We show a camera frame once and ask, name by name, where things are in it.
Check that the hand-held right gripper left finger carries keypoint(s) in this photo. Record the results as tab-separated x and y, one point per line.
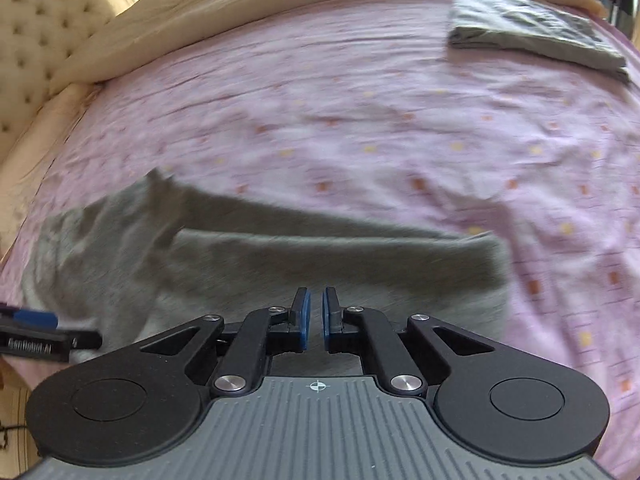
303	320

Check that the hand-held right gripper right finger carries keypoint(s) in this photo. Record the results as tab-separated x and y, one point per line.
329	320

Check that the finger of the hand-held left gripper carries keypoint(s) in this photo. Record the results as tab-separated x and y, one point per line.
35	318

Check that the grey speckled pants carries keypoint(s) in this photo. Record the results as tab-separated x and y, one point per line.
250	260

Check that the folded grey pants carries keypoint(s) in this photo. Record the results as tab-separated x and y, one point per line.
535	30

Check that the cream pillow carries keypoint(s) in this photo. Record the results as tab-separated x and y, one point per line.
35	145

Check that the pink patterned bed sheet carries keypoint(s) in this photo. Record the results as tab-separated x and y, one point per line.
350	135

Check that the cream tufted headboard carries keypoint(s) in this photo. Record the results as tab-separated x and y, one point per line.
45	25

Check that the cream duvet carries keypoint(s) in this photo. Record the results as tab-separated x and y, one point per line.
250	5

